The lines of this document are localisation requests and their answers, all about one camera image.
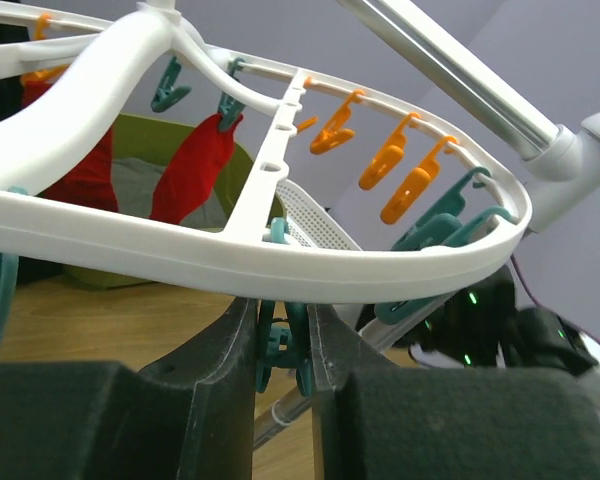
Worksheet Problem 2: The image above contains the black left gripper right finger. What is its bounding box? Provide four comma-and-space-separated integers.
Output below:
309, 305, 600, 479

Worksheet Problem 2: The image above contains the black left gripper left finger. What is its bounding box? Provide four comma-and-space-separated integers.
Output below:
0, 298, 258, 479

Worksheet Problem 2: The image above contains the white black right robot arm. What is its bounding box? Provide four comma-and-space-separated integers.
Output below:
354, 267, 600, 412

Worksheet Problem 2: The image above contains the white round clip hanger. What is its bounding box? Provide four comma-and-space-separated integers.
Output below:
0, 1, 532, 304

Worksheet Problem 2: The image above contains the silver white clothes rack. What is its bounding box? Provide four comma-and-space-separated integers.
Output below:
252, 0, 600, 451

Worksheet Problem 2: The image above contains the white perforated plastic basket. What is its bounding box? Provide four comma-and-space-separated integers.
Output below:
276, 179, 360, 251

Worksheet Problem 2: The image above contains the orange clothes clip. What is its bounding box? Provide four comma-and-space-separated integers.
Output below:
358, 112, 421, 190
380, 135, 458, 225
309, 89, 365, 155

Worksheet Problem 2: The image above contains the grey cloth in bin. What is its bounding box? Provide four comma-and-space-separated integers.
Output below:
111, 157, 227, 229

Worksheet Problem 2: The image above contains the red sock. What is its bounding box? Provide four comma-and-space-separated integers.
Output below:
22, 74, 120, 214
149, 113, 236, 225

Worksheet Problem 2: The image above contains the olive green plastic bin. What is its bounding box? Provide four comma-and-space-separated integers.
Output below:
62, 113, 286, 290

